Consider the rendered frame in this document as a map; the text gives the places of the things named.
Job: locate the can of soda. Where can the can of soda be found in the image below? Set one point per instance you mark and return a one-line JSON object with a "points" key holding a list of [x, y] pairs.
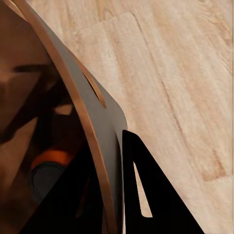
{"points": [[49, 166]]}

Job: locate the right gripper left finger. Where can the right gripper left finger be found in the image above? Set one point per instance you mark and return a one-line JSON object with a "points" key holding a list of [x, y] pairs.
{"points": [[56, 213]]}

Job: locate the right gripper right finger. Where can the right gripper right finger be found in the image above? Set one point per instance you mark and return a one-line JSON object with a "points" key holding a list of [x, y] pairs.
{"points": [[170, 214]]}

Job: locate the trash can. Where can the trash can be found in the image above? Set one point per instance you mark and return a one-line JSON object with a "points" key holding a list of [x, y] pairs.
{"points": [[46, 94]]}

